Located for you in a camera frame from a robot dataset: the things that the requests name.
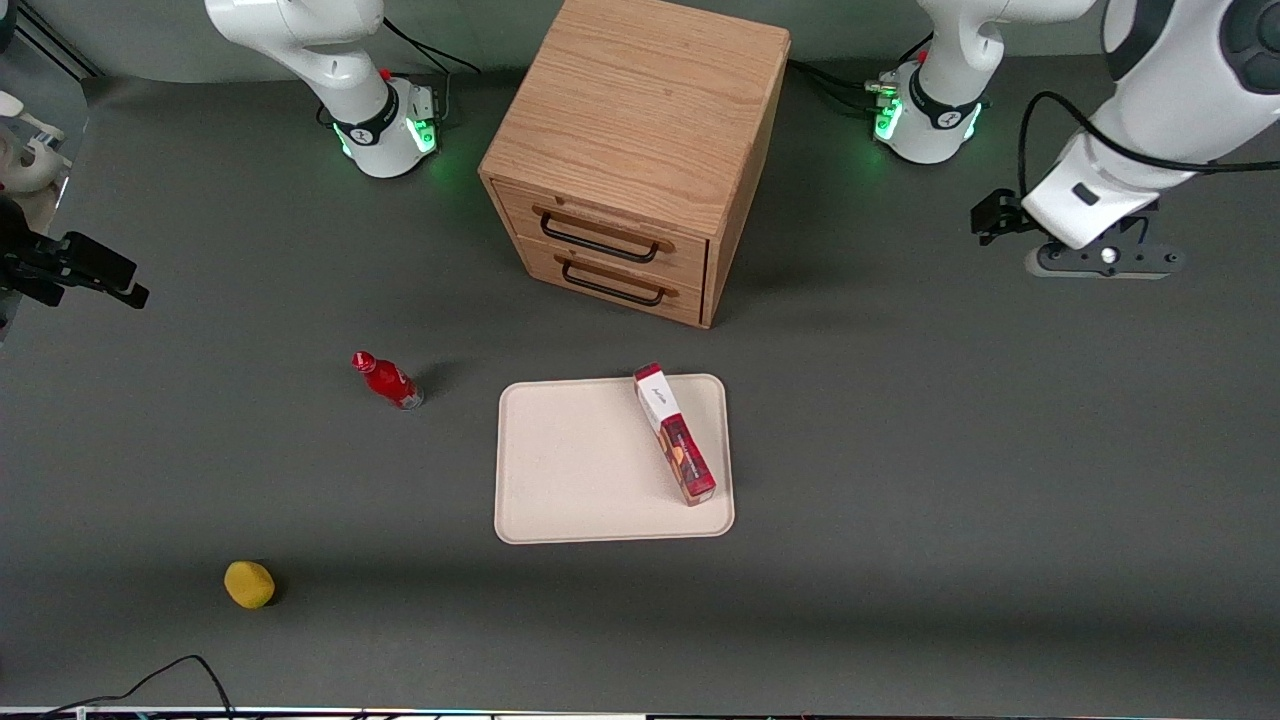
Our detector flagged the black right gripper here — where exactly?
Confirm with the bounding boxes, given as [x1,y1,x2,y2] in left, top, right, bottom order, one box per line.
[0,198,151,310]

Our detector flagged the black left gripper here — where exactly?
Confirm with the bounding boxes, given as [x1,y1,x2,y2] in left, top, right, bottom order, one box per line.
[970,188,1033,248]

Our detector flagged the red cookie box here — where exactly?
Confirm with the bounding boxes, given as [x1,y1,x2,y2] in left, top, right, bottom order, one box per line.
[633,362,718,508]

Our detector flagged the cream plastic tray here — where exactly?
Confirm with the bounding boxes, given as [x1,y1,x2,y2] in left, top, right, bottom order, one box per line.
[494,374,736,546]

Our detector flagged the white curved object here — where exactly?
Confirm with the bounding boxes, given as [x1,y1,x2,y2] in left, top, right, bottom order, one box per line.
[0,88,73,194]

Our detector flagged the wooden drawer front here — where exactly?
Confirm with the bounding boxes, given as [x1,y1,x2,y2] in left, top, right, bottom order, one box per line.
[515,235,707,327]
[495,182,710,293]

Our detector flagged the red soda bottle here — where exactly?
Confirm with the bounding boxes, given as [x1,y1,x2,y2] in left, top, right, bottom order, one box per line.
[351,350,425,412]

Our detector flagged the yellow sponge ball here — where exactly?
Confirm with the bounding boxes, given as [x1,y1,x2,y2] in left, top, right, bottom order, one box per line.
[224,561,277,610]

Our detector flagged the wooden two-drawer cabinet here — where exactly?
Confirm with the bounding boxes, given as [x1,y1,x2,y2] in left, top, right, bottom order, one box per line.
[478,0,792,330]

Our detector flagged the black left wrist camera cable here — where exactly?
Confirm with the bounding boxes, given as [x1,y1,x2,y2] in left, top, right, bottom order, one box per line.
[1017,90,1280,201]

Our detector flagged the black left arm base cables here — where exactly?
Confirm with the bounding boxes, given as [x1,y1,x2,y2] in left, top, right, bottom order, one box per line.
[788,58,886,116]

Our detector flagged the black arm base cables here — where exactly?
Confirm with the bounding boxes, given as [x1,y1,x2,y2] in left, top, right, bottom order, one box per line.
[788,58,886,116]
[383,15,483,76]

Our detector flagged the black metal frame rail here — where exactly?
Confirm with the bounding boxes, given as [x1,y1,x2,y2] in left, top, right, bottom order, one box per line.
[12,0,103,81]

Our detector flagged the thin black loose cable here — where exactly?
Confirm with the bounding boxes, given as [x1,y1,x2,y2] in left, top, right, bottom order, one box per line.
[40,654,238,720]

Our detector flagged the black metal drawer handle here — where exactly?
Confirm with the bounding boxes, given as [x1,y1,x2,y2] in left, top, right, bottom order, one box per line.
[532,205,675,265]
[553,250,679,307]

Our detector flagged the black right arm base cables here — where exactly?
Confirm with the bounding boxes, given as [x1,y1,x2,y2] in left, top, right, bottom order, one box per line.
[383,15,483,76]

